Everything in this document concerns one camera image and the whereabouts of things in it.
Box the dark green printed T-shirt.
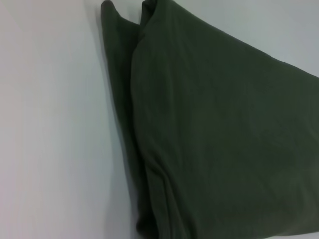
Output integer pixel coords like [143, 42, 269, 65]
[100, 0, 319, 239]

